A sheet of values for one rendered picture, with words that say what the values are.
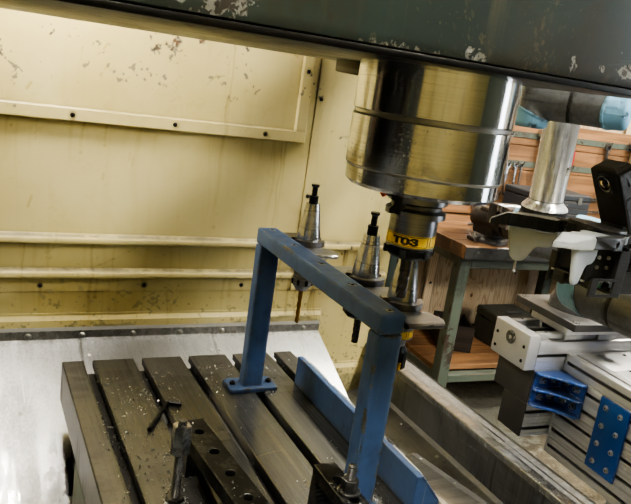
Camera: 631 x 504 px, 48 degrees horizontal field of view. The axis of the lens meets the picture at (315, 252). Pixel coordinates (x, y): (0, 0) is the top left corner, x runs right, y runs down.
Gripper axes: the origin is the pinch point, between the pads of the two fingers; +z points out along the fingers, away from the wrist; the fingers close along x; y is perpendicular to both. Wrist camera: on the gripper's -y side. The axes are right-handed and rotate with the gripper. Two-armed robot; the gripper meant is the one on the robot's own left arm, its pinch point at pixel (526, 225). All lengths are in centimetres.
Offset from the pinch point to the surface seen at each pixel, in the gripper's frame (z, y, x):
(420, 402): -51, 62, 75
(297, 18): 37.2, -15.4, -12.4
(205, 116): 8, 0, 100
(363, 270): 0.6, 15.3, 31.4
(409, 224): 17.0, 0.7, -1.8
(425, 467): -40, 67, 54
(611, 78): 6.2, -16.3, -12.3
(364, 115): 23.6, -9.2, -0.3
